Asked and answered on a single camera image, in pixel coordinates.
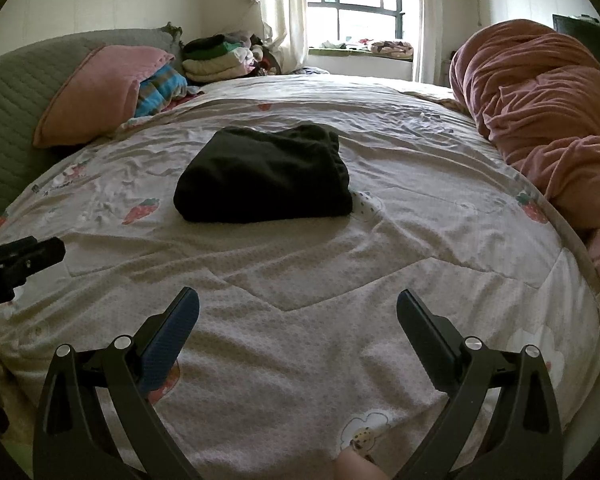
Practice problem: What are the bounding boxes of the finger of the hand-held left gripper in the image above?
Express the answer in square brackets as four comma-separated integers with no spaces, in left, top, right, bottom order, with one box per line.
[0,236,67,306]

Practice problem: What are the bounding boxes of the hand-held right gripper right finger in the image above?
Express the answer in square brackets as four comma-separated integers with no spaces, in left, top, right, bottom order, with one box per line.
[396,288,565,480]

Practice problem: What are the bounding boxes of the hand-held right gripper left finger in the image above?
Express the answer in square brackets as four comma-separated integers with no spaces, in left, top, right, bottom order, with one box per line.
[32,286,201,480]

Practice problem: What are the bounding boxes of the black printed t-shirt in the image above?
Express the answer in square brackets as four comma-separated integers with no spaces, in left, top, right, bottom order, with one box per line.
[174,124,355,224]

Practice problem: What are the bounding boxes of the clothes on windowsill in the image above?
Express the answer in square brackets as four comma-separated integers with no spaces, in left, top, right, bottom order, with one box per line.
[369,39,415,57]

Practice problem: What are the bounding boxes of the pile of mixed clothes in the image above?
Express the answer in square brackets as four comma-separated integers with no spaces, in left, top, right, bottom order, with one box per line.
[240,30,282,79]

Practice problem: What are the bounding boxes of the person's right hand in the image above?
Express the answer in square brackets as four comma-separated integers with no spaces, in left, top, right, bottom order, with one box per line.
[334,447,388,480]

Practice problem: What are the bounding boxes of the white printed quilt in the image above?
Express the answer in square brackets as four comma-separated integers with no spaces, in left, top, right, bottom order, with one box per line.
[0,72,600,480]

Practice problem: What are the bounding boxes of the green quilted headboard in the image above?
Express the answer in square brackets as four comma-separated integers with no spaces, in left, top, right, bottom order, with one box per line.
[0,27,181,241]

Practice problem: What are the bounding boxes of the pink pillow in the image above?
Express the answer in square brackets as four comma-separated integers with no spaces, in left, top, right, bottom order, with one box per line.
[32,45,176,149]

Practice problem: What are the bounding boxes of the blue striped blanket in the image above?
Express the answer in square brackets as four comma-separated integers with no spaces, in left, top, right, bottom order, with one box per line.
[134,62,188,118]

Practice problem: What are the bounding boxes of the pink duvet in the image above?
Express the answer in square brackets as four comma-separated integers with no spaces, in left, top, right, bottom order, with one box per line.
[449,19,600,286]

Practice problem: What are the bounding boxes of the cream folded blanket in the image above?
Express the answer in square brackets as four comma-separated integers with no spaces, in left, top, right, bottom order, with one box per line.
[182,52,252,84]

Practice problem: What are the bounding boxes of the black folded garment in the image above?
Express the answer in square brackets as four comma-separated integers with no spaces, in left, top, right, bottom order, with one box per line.
[182,35,227,57]

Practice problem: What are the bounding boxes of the green folded garment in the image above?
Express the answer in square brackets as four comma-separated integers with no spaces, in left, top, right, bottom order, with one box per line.
[185,42,242,62]

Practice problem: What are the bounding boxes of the white curtain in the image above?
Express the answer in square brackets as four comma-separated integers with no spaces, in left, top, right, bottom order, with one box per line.
[252,0,311,76]
[412,0,453,83]

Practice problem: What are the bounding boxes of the window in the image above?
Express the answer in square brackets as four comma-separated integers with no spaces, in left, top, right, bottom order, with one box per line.
[307,0,421,48]

